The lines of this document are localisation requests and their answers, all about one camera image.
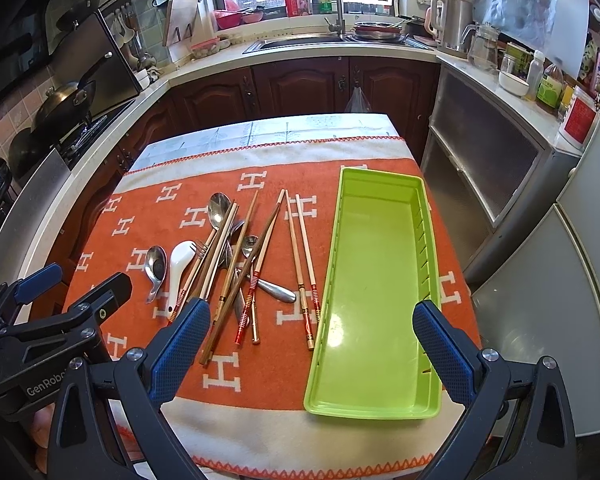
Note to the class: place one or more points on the stacked plates by sink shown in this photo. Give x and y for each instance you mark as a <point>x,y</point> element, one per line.
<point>378,31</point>

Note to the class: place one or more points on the grey metal cabinet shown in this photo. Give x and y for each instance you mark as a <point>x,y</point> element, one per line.
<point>495,164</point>

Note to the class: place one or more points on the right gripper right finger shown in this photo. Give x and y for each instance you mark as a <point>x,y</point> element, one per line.
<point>450,351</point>

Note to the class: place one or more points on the white bowl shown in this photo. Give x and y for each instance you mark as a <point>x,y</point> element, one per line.
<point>513,84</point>

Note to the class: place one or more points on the dark wood base cabinets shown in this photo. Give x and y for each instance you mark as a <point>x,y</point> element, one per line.
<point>403,90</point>

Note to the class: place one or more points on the wooden cutting board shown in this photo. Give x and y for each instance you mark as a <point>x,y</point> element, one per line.
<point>179,25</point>

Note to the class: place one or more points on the bamboo chopstick red handle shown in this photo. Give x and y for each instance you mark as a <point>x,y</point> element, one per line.
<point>255,272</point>

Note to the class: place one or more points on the green plastic utensil tray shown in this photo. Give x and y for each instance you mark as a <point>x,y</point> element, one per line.
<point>368,362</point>

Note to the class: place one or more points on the stainless steel sink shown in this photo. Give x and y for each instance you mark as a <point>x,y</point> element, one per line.
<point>294,41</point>

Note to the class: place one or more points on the orange H-pattern blanket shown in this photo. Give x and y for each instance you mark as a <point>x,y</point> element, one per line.
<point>243,413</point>

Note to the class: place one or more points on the green label oil bottle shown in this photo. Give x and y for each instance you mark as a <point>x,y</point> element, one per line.
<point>551,87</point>

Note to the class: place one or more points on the short steel soup spoon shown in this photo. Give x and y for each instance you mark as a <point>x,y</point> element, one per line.
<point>155,270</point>

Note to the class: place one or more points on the white ceramic soup spoon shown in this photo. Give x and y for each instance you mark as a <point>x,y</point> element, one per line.
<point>181,255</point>

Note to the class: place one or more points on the bamboo chopstick red end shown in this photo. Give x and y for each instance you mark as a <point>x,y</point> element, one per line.
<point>299,276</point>

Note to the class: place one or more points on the large steel spoon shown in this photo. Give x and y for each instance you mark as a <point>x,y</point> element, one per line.
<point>218,207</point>

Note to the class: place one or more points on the gas stove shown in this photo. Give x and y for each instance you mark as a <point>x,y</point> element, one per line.
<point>76,143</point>

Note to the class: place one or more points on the left hand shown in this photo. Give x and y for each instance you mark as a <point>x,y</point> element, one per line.
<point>40,433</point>

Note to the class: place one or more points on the light bamboo chopstick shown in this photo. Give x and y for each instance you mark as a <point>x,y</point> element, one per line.
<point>217,253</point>

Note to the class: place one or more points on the red white canister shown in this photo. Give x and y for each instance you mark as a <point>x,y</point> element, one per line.
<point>578,120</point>

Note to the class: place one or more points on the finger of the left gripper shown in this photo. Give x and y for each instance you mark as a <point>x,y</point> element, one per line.
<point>105,299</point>
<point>34,285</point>

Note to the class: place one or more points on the glass pitcher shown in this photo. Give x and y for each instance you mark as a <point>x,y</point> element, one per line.
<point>483,48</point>

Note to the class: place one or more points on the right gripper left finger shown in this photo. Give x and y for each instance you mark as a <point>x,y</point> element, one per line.
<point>173,350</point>

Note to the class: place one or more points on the tan bamboo chopstick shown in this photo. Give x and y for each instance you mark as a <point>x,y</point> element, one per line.
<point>231,279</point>

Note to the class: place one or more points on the black frying pan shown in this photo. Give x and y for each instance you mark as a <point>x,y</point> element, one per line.
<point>68,104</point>

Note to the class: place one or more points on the dark brown wooden chopstick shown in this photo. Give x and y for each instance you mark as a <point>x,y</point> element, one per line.
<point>218,325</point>

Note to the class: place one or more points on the steel electric kettle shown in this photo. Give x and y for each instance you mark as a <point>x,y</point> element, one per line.
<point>446,21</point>

